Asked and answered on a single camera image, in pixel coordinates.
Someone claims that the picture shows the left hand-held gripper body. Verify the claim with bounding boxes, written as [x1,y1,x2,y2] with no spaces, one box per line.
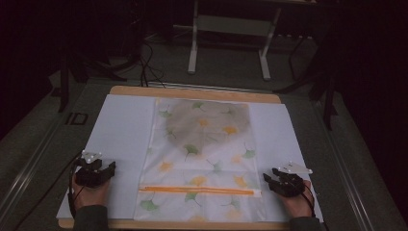
[75,149,111,189]

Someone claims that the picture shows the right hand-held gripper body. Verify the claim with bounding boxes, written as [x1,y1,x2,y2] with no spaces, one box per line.
[274,161,314,197]

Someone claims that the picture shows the floral mesh bag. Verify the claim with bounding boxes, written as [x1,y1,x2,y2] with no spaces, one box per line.
[134,97,268,223]

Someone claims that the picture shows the white table mat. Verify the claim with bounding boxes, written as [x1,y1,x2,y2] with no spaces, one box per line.
[56,93,324,223]

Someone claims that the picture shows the black stand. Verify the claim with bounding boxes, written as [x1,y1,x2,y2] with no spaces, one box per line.
[57,47,129,114]
[273,32,341,132]

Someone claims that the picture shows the right hand-held gripper black cable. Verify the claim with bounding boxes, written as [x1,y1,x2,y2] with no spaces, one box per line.
[300,182,317,219]

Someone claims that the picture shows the hand-held gripper black cable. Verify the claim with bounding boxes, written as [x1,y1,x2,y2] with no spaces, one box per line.
[300,182,317,219]
[13,153,85,231]

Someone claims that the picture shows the left hand-held gripper black cable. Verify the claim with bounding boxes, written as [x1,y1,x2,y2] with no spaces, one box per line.
[13,153,85,231]

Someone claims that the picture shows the black rectangular floor bracket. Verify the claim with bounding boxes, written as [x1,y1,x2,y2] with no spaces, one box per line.
[64,112,89,126]

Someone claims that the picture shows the metal floor rail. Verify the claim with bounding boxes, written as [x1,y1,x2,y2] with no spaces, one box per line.
[0,118,66,222]
[312,99,377,231]
[147,81,274,94]

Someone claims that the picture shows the black floor cables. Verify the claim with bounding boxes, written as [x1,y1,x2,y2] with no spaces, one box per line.
[137,41,167,89]

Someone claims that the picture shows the white metal stand frame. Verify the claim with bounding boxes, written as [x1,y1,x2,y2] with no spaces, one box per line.
[187,0,284,81]

